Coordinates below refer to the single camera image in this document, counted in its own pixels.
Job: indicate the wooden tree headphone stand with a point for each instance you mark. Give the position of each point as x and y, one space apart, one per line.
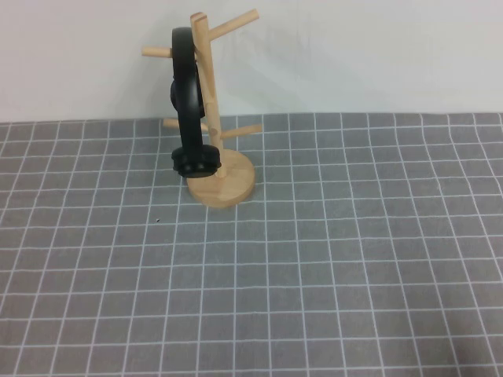
224 184

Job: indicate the black over-ear headphones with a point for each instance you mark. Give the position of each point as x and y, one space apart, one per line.
188 114

